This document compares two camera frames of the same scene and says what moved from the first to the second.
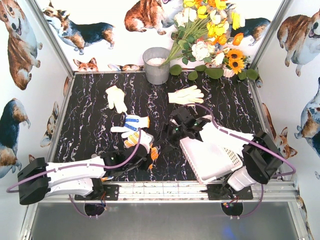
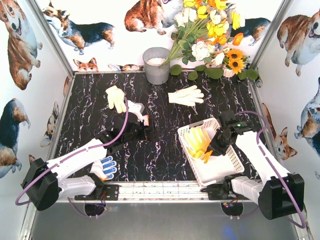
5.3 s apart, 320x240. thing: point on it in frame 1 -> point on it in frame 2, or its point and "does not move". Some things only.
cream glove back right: [188, 96] does not move
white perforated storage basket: [218, 154] does not move
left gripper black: [141, 155] -> [122, 116]
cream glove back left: [115, 96] does not move
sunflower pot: [234, 62] does not move
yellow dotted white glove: [146, 139] -> [197, 140]
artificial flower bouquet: [203, 30] does not move
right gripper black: [169, 133] -> [216, 146]
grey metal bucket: [156, 73] does not move
